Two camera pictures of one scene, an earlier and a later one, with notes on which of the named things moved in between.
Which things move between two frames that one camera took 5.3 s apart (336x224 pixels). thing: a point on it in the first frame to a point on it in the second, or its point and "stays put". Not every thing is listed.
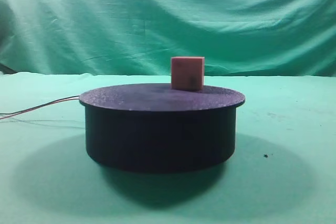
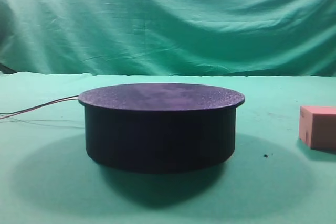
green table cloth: [281, 170] stays put
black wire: [39, 105] stays put
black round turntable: [151, 128] stays put
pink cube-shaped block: [187, 73] to [317, 127]
